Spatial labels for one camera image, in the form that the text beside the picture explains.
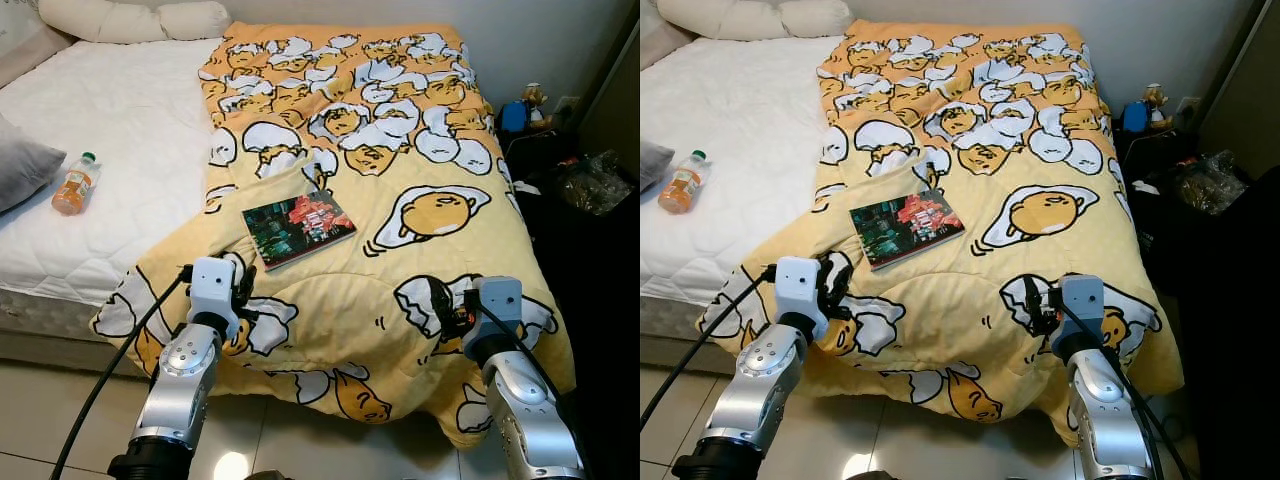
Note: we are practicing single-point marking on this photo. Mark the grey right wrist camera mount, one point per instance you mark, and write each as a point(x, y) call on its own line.
point(1082, 305)
point(497, 305)

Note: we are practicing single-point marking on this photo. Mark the clear crumpled plastic bag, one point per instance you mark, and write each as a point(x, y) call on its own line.
point(595, 182)
point(1212, 182)

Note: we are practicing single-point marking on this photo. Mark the white quilted mattress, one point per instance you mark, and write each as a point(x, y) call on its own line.
point(120, 120)
point(740, 110)

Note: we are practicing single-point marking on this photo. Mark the dark red cover book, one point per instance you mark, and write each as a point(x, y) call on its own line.
point(300, 228)
point(905, 228)

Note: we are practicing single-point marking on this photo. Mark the brown wooden door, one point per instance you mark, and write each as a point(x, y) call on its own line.
point(1245, 90)
point(615, 90)

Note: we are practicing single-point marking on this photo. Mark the small blue gadget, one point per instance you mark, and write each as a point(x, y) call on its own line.
point(1135, 117)
point(513, 117)

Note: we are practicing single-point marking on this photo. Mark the orange juice plastic bottle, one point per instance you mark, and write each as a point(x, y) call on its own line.
point(75, 190)
point(683, 188)

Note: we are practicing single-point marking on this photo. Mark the grey lettered pillow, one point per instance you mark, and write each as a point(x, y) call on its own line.
point(655, 165)
point(25, 165)

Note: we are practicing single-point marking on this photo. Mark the yellow egg cartoon blanket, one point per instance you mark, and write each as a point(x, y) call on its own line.
point(330, 290)
point(950, 290)

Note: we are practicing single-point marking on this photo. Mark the cream bolster pillow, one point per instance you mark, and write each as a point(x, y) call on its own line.
point(130, 20)
point(750, 18)

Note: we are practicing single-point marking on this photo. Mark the black bedside cabinet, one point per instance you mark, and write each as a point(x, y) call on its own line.
point(600, 300)
point(1220, 300)

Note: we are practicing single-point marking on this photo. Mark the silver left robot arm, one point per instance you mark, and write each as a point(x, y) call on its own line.
point(180, 380)
point(750, 390)

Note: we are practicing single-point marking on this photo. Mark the white wall outlet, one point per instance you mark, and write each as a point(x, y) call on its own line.
point(567, 108)
point(1187, 107)

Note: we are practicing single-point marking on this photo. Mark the brown toy figurine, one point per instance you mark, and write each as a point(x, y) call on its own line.
point(1158, 105)
point(535, 105)

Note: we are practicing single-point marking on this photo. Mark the small white paper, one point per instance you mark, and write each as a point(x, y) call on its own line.
point(527, 188)
point(1147, 187)

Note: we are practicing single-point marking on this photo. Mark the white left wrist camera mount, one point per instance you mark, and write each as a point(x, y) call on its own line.
point(798, 290)
point(212, 290)

